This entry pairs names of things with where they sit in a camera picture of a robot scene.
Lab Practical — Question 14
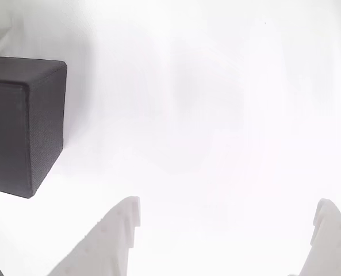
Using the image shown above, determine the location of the black cube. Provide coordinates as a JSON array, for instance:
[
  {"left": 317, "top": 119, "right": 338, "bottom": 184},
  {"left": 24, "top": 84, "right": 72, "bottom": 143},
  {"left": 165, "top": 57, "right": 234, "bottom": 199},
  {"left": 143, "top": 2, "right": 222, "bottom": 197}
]
[{"left": 0, "top": 56, "right": 68, "bottom": 200}]

